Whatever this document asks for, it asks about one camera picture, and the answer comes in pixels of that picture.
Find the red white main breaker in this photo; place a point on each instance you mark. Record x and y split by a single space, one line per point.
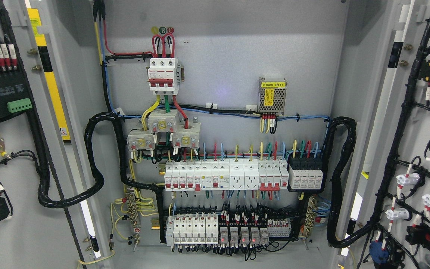
164 76

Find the grey current transformer left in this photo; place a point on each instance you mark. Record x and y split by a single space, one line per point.
139 140

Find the white socket breaker row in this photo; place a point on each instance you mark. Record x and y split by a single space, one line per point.
227 174

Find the lower white breaker row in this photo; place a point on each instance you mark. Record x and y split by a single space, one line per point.
192 229

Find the brass ground terminal bar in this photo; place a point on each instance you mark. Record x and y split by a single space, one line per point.
132 210

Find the grey current transformer middle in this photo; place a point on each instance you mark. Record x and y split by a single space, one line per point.
161 121

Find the relay row with red leds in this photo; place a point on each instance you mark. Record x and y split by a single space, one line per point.
249 226

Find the metal mesh power supply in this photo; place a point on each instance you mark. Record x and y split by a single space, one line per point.
272 95

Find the black white surge protector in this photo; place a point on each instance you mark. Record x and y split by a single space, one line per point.
305 175

